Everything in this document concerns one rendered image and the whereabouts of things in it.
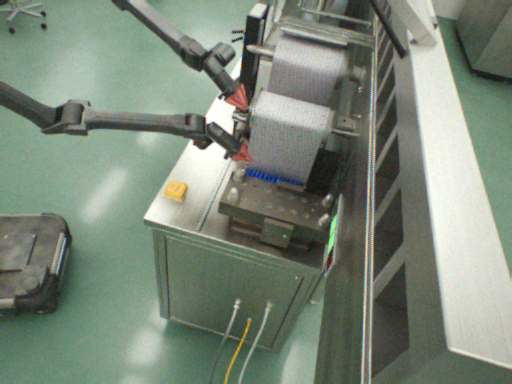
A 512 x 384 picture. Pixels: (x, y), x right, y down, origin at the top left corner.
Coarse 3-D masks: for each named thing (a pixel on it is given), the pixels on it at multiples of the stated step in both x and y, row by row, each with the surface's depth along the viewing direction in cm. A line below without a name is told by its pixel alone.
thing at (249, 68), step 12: (252, 12) 135; (264, 12) 140; (252, 24) 134; (264, 24) 147; (252, 36) 137; (252, 60) 144; (240, 72) 148; (252, 72) 148; (252, 84) 167; (252, 96) 171
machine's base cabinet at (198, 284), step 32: (160, 256) 147; (192, 256) 141; (224, 256) 136; (160, 288) 166; (192, 288) 159; (224, 288) 152; (256, 288) 146; (288, 288) 140; (192, 320) 182; (224, 320) 173; (256, 320) 165; (288, 320) 157
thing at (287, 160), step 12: (252, 132) 126; (252, 144) 129; (264, 144) 128; (276, 144) 127; (288, 144) 125; (252, 156) 133; (264, 156) 132; (276, 156) 130; (288, 156) 129; (300, 156) 128; (312, 156) 126; (252, 168) 137; (264, 168) 136; (276, 168) 134; (288, 168) 133; (300, 168) 131; (300, 180) 135
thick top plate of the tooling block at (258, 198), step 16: (224, 192) 127; (240, 192) 128; (256, 192) 130; (272, 192) 131; (288, 192) 132; (304, 192) 133; (224, 208) 126; (240, 208) 124; (256, 208) 124; (272, 208) 125; (288, 208) 126; (304, 208) 127; (320, 208) 128; (304, 224) 122; (320, 240) 125
